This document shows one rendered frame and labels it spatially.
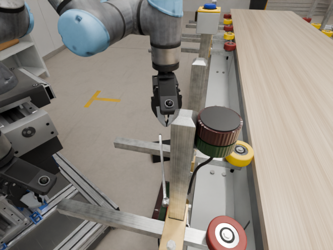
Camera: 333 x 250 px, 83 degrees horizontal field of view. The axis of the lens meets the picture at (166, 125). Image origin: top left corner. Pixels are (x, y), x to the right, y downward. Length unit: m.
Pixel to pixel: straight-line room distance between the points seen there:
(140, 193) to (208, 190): 0.79
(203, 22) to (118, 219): 0.63
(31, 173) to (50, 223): 0.86
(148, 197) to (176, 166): 1.20
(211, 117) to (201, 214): 0.57
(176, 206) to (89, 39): 0.36
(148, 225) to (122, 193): 1.07
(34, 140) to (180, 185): 0.47
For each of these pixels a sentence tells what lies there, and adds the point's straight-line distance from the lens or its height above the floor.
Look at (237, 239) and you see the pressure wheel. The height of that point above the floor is 0.91.
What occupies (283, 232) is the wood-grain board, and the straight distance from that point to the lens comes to 0.52.
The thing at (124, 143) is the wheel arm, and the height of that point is 0.86.
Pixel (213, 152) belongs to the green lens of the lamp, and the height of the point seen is 1.14.
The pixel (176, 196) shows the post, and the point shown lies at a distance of 0.41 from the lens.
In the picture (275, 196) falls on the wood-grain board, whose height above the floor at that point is 0.90.
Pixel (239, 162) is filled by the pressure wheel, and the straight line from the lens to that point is 0.60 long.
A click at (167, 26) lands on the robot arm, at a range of 0.45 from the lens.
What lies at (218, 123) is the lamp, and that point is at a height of 1.17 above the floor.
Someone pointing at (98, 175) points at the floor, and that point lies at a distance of 1.71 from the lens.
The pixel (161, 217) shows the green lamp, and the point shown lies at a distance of 0.69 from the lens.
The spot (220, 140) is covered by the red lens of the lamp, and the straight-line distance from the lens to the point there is 0.25.
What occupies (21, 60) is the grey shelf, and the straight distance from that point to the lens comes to 3.68.
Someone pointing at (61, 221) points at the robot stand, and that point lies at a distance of 1.35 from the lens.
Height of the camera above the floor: 1.33
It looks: 41 degrees down
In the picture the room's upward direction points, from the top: straight up
